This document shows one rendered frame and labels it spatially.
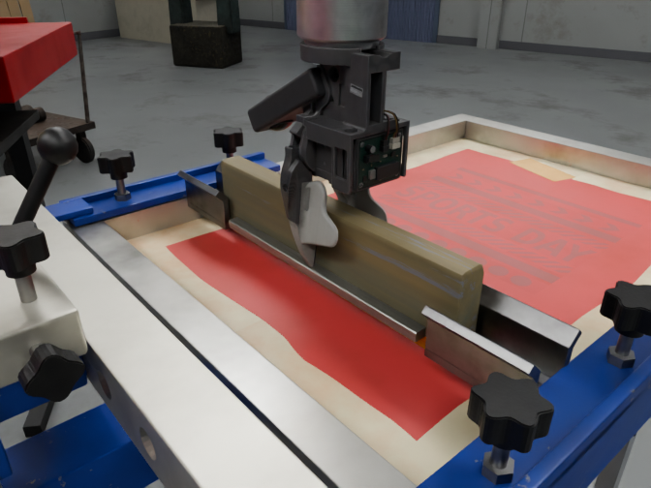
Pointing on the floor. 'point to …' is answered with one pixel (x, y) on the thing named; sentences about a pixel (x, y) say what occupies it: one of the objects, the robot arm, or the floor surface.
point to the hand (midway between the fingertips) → (325, 244)
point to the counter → (156, 17)
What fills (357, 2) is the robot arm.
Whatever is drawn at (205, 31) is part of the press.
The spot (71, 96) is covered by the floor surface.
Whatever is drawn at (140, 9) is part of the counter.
